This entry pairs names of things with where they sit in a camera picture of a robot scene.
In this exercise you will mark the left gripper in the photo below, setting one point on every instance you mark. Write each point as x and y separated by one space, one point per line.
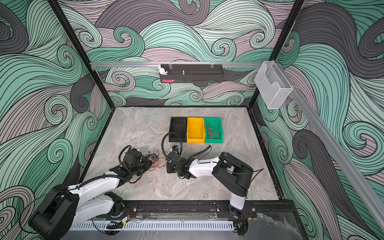
146 161

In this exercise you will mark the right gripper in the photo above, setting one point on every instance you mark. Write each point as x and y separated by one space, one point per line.
168 167

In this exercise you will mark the white rabbit figurine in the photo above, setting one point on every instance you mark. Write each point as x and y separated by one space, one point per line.
162 71

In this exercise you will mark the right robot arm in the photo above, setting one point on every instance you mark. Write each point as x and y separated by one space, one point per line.
230 171

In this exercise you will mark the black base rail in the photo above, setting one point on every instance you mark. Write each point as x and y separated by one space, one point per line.
221 209

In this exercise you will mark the aluminium wall rail back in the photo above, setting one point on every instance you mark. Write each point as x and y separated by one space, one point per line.
121 64

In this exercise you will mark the black wall shelf tray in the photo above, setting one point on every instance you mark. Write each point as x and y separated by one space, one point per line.
196 74

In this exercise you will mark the green plastic bin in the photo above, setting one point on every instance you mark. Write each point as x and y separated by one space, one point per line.
214 133

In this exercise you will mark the yellow plastic bin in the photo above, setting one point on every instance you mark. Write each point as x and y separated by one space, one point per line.
196 130

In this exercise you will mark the clear acrylic wall holder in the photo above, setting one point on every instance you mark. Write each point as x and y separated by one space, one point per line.
273 84

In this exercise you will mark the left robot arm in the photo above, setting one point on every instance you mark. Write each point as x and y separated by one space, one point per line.
64 207

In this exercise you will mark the white slotted cable duct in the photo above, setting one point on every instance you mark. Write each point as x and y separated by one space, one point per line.
156 225

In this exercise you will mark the black plastic bin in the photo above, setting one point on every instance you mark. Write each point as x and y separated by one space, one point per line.
179 125

